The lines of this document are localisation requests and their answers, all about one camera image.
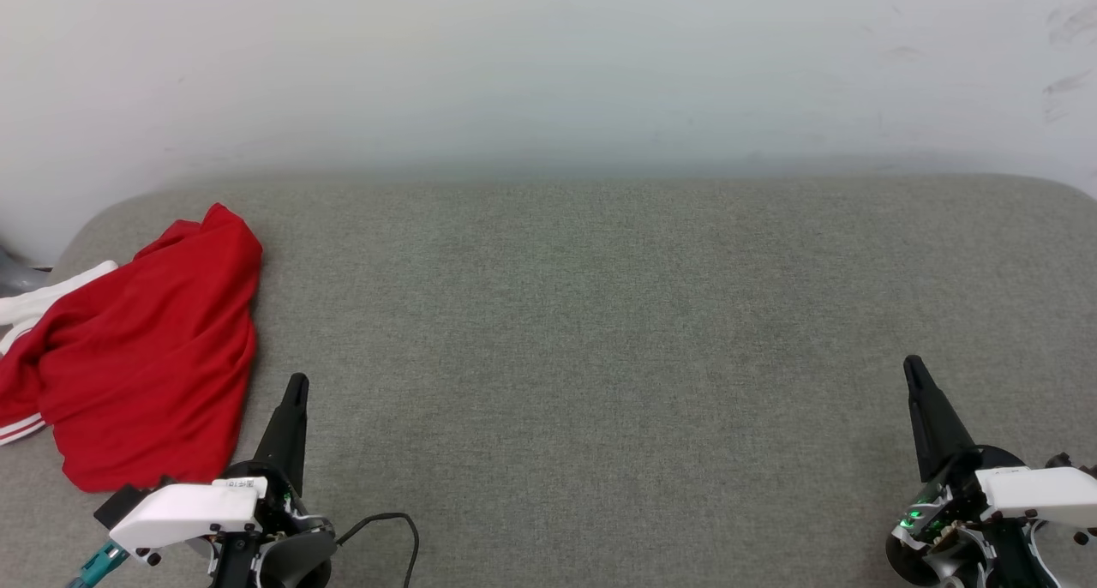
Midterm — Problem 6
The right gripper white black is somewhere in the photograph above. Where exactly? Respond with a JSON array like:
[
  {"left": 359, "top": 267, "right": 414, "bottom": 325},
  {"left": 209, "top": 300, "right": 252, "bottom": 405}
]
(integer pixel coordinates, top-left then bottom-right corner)
[{"left": 887, "top": 355, "right": 1097, "bottom": 588}]

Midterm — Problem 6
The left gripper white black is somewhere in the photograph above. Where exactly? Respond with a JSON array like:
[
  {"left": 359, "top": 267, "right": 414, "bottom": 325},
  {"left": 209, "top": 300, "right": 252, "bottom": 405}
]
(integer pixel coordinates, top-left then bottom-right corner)
[{"left": 110, "top": 373, "right": 335, "bottom": 588}]

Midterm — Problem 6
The red and white basketball jersey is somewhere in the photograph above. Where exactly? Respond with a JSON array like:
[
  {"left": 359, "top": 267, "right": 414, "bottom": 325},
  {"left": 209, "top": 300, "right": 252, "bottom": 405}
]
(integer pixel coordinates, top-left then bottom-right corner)
[{"left": 0, "top": 202, "right": 264, "bottom": 495}]

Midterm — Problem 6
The grey fabric sofa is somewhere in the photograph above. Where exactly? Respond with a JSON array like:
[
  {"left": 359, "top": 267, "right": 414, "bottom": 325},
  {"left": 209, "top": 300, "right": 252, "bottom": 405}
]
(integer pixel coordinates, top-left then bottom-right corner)
[{"left": 0, "top": 172, "right": 1097, "bottom": 588}]

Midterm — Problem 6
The thin black cable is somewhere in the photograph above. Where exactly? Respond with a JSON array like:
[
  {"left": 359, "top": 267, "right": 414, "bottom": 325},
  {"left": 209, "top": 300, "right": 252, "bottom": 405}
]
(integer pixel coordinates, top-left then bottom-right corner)
[{"left": 334, "top": 512, "right": 421, "bottom": 588}]

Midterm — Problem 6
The teal cable connector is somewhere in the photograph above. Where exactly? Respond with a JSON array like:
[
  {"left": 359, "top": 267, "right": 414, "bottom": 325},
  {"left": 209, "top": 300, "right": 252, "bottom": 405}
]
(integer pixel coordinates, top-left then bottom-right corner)
[{"left": 67, "top": 540, "right": 131, "bottom": 588}]

